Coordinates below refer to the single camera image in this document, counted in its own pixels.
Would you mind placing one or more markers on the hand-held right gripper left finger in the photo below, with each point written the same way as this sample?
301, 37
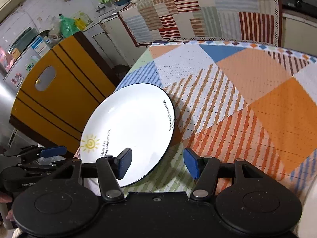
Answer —
124, 163

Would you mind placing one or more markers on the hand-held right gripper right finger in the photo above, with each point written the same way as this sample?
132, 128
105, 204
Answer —
191, 162

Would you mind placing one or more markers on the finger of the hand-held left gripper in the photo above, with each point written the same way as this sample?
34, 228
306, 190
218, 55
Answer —
54, 151
37, 165

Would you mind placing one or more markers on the white sun print plate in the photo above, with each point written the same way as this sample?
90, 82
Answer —
128, 119

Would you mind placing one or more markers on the person's left hand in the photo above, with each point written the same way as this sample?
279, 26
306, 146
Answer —
5, 198

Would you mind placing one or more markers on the brown wooden chair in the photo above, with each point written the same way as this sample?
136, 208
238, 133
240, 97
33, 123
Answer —
62, 91

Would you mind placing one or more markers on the checked patterned tablecloth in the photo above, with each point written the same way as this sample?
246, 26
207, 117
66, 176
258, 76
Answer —
247, 91

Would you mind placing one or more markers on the silver fridge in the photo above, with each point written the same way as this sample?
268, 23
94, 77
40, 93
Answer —
22, 64

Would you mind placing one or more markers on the blue white box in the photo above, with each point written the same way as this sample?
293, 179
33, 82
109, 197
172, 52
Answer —
38, 45

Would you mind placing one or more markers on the striped counter cloth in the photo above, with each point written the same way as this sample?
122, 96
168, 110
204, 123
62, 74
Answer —
198, 12

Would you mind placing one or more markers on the blue basin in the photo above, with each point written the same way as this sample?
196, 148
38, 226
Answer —
122, 0

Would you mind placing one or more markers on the white base cabinet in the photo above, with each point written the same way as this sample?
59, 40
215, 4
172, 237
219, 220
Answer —
299, 29

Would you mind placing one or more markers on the metal wall faucet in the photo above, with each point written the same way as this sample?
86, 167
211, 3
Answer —
100, 8

